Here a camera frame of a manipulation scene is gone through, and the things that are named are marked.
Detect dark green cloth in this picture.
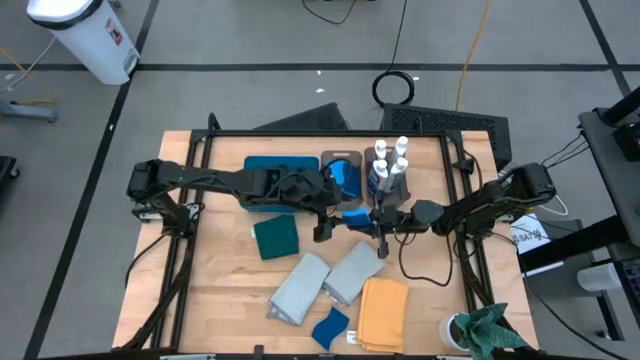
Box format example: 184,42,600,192
252,214,301,262

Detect green crumpled cloth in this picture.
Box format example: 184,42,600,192
453,302,529,360

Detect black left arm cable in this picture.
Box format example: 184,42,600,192
123,232,169,290

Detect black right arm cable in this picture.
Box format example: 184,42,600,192
396,230,455,288

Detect white looped cable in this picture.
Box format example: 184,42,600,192
547,192,570,217

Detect black coiled cable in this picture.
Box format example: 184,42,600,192
371,0,417,108

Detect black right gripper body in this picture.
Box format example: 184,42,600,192
372,204,417,236

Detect grey stand base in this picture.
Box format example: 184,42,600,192
0,98,58,124

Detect white translucent cylinder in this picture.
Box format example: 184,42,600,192
576,262,625,293

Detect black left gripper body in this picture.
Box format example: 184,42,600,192
269,167,344,219

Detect black aluminium table frame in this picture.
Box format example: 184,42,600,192
117,112,506,360

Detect orange floor cable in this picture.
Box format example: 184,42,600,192
0,47,56,106

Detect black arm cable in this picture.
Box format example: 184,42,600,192
123,232,169,290
396,230,455,288

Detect teal blue plastic bin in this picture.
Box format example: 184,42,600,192
242,155,321,214

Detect white printed paper sheet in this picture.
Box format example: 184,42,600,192
510,213,552,255

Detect yellow cable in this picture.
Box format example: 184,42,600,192
454,0,494,112

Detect black flat panel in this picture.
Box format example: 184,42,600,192
253,102,351,132

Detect orange towel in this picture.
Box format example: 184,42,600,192
356,276,409,354

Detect white floor cable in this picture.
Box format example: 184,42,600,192
0,36,57,95

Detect teal blue towel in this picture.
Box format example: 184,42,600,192
310,306,351,351

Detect blue sponge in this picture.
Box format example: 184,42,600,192
343,162,362,199
341,208,374,232
330,159,349,194

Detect grey side table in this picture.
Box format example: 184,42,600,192
578,87,640,234

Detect black floor cable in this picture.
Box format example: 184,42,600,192
521,283,629,360
301,0,357,27

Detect white cup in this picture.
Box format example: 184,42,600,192
438,313,471,352

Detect grey towel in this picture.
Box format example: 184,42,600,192
267,251,331,327
323,240,386,307

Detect grey translucent bin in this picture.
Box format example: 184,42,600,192
363,146,412,209
320,149,365,212

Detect white trash can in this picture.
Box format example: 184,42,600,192
26,0,142,86

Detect black equipment stand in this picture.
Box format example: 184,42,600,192
518,214,640,341

